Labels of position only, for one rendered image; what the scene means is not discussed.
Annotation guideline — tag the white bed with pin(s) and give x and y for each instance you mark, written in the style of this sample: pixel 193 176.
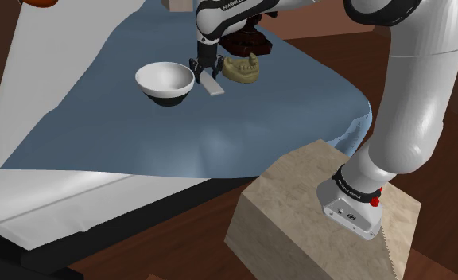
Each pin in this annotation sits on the white bed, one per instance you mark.
pixel 39 77

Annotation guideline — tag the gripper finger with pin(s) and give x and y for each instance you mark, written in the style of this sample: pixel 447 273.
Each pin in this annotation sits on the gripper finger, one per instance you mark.
pixel 197 70
pixel 216 68

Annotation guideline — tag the olive denture model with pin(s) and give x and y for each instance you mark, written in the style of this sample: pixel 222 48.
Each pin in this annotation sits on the olive denture model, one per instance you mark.
pixel 240 73

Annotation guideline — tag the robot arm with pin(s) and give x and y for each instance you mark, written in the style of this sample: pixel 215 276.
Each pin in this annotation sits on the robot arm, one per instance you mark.
pixel 415 97

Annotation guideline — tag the orange round object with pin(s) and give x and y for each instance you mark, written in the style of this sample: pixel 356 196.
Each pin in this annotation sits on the orange round object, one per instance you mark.
pixel 39 2

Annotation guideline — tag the white flat bar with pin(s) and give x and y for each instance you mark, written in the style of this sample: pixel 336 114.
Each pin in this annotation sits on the white flat bar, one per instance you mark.
pixel 212 87

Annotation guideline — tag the dark red brown object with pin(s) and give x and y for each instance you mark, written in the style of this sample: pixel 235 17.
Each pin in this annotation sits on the dark red brown object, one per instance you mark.
pixel 252 42

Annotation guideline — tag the beige box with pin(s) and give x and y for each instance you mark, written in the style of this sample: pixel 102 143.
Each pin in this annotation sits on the beige box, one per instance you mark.
pixel 178 5

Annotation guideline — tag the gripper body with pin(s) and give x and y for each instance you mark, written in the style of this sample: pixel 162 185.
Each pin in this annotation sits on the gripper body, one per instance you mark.
pixel 207 50

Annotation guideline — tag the blue blanket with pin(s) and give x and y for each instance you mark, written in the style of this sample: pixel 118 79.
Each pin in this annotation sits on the blue blanket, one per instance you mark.
pixel 174 135

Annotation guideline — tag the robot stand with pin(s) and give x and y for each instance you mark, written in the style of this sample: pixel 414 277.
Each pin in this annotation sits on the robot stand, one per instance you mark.
pixel 291 217

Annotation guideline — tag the white bowl with black foot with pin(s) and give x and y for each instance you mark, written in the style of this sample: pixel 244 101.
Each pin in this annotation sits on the white bowl with black foot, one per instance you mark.
pixel 163 79

